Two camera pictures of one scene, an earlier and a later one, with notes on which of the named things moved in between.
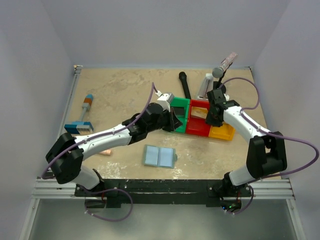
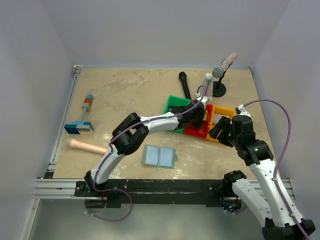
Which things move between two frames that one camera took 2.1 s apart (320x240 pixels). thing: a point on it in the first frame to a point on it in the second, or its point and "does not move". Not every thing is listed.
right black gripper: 217,96 to 223,129
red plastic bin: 196,125 does not move
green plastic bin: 180,102 does not move
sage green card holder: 159,156 does not move
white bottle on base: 207,85 does not move
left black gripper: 171,120 to 180,110
